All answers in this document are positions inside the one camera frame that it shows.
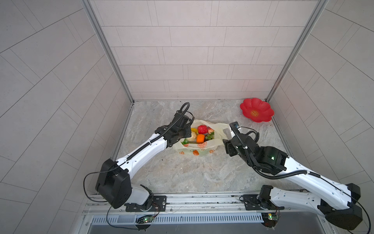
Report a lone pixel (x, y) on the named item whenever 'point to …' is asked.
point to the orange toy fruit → (200, 138)
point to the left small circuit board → (145, 219)
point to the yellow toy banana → (195, 129)
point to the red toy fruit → (202, 129)
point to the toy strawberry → (210, 130)
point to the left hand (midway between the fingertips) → (191, 129)
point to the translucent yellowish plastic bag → (209, 147)
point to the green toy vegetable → (185, 142)
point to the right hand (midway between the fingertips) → (227, 139)
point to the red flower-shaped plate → (257, 110)
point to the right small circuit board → (270, 219)
